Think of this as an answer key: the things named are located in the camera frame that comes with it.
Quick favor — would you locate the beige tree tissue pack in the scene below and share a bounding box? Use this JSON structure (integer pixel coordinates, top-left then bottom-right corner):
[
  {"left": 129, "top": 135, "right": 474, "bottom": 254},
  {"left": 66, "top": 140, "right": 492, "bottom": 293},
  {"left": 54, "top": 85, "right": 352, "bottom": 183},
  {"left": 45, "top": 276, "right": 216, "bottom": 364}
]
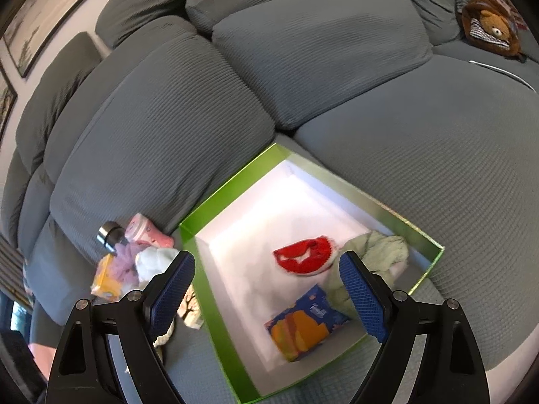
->
[{"left": 177, "top": 284, "right": 204, "bottom": 330}]

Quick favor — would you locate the white plush toy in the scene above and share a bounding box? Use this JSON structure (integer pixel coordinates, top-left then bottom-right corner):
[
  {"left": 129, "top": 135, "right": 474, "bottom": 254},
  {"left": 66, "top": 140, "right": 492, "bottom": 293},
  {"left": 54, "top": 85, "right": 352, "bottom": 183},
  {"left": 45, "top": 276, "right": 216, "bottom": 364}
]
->
[{"left": 135, "top": 246, "right": 179, "bottom": 283}]

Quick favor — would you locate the green cloth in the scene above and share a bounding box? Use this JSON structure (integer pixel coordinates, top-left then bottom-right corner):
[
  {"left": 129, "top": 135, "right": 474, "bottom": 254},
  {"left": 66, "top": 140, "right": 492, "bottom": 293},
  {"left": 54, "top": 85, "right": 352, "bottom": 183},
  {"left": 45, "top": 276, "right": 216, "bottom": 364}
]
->
[{"left": 322, "top": 231, "right": 409, "bottom": 320}]

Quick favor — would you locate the purple mesh bath pouf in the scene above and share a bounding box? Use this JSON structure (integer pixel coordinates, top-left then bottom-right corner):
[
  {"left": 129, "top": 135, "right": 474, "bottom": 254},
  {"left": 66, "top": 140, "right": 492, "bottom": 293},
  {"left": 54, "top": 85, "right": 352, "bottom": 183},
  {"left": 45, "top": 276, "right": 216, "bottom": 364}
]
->
[{"left": 112, "top": 242, "right": 148, "bottom": 292}]

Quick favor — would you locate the blue orange tissue pack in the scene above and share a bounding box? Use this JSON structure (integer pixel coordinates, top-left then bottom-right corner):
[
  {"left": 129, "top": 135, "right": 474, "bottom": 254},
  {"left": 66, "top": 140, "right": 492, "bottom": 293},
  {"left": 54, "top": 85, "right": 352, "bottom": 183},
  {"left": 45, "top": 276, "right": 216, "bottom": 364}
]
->
[{"left": 265, "top": 284, "right": 351, "bottom": 362}]

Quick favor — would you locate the red white sock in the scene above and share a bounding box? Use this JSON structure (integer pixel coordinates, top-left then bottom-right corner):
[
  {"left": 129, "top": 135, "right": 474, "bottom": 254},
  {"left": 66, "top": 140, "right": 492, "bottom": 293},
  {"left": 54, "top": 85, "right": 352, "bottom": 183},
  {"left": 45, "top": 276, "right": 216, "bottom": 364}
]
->
[{"left": 272, "top": 236, "right": 339, "bottom": 276}]

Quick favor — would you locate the white cream knitted cloth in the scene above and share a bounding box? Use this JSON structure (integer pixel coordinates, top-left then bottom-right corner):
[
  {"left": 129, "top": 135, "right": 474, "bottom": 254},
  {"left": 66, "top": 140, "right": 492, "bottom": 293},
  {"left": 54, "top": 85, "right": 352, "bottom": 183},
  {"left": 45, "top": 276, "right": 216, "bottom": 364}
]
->
[{"left": 154, "top": 320, "right": 176, "bottom": 348}]

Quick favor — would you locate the pink snack cup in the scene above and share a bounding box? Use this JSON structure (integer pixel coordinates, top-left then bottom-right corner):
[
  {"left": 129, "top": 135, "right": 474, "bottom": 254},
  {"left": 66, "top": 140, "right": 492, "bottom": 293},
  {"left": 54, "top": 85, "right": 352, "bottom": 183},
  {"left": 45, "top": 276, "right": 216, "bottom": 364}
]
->
[{"left": 125, "top": 213, "right": 175, "bottom": 248}]

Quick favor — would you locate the clear bottle steel cap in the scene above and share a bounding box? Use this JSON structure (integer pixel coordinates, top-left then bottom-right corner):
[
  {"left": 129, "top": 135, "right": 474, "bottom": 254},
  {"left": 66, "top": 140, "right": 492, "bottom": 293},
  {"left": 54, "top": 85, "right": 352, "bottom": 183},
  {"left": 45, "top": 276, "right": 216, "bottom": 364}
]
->
[{"left": 97, "top": 221, "right": 128, "bottom": 254}]

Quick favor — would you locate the green cardboard box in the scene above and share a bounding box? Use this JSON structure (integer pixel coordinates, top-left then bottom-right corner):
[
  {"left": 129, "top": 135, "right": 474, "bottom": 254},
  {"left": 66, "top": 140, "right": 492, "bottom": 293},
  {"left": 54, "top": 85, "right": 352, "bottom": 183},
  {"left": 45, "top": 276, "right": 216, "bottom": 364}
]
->
[{"left": 179, "top": 144, "right": 444, "bottom": 403}]

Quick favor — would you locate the grey fabric sofa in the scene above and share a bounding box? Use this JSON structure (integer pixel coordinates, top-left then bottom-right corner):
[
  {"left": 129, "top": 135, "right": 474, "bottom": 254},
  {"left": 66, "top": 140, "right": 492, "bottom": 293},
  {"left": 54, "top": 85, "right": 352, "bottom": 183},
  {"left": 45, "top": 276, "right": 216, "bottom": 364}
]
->
[{"left": 1, "top": 0, "right": 538, "bottom": 403}]

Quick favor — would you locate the brown teddy bear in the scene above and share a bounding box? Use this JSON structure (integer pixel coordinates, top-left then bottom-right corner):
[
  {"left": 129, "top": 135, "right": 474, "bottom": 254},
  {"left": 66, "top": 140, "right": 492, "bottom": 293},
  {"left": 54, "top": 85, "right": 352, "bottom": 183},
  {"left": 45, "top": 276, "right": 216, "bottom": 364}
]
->
[{"left": 461, "top": 0, "right": 522, "bottom": 58}]

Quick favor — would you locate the framed landscape painting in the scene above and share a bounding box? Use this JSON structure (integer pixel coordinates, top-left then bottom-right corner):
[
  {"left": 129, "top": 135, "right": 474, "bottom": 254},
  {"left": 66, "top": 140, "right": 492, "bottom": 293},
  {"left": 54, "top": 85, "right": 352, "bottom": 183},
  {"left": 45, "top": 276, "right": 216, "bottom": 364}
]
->
[{"left": 4, "top": 0, "right": 83, "bottom": 77}]

